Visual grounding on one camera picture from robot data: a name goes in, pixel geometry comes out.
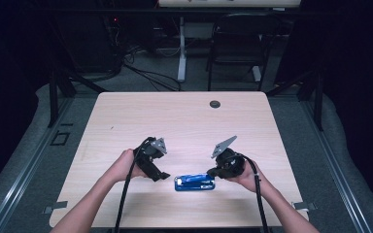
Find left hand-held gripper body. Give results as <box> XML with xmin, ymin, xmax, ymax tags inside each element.
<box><xmin>133</xmin><ymin>136</ymin><xmax>169</xmax><ymax>169</ymax></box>

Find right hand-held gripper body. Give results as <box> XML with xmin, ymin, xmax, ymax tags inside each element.
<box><xmin>210</xmin><ymin>135</ymin><xmax>248</xmax><ymax>180</ymax></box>

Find blue stapler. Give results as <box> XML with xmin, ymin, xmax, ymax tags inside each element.
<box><xmin>174</xmin><ymin>173</ymin><xmax>217</xmax><ymax>192</ymax></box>

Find person's right hand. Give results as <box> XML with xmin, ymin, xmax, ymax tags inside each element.
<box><xmin>225</xmin><ymin>159</ymin><xmax>267</xmax><ymax>194</ymax></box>

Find person's left hand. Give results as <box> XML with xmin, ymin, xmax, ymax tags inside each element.
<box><xmin>108</xmin><ymin>148</ymin><xmax>149</xmax><ymax>184</ymax></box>

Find white desk leg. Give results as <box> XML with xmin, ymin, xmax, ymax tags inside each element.
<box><xmin>177</xmin><ymin>16</ymin><xmax>188</xmax><ymax>83</ymax></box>
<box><xmin>252</xmin><ymin>65</ymin><xmax>262</xmax><ymax>83</ymax></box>

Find black metal stand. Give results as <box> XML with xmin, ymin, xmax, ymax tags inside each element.
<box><xmin>265</xmin><ymin>68</ymin><xmax>324</xmax><ymax>132</ymax></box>
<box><xmin>47</xmin><ymin>68</ymin><xmax>109</xmax><ymax>129</ymax></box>

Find black folding chair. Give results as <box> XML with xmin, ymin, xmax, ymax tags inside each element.
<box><xmin>206</xmin><ymin>13</ymin><xmax>284</xmax><ymax>92</ymax></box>

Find light background desk top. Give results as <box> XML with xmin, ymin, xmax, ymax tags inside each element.
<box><xmin>157</xmin><ymin>0</ymin><xmax>302</xmax><ymax>9</ymax></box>

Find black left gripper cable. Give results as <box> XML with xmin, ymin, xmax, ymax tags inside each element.
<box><xmin>113</xmin><ymin>136</ymin><xmax>157</xmax><ymax>233</ymax></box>

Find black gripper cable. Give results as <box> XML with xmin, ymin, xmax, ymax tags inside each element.
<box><xmin>113</xmin><ymin>136</ymin><xmax>157</xmax><ymax>233</ymax></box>
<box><xmin>232</xmin><ymin>152</ymin><xmax>271</xmax><ymax>233</ymax></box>

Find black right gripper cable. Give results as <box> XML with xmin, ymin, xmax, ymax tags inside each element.
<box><xmin>232</xmin><ymin>152</ymin><xmax>271</xmax><ymax>233</ymax></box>

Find black floor cables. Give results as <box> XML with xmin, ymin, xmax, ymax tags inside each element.
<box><xmin>121</xmin><ymin>45</ymin><xmax>183</xmax><ymax>92</ymax></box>

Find grey table bracket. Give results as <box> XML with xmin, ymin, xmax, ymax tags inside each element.
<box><xmin>290</xmin><ymin>201</ymin><xmax>319</xmax><ymax>213</ymax></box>
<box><xmin>42</xmin><ymin>200</ymin><xmax>69</xmax><ymax>216</ymax></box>

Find aluminium floor rail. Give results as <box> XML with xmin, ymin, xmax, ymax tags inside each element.
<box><xmin>0</xmin><ymin>96</ymin><xmax>76</xmax><ymax>233</ymax></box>
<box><xmin>299</xmin><ymin>96</ymin><xmax>373</xmax><ymax>233</ymax></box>

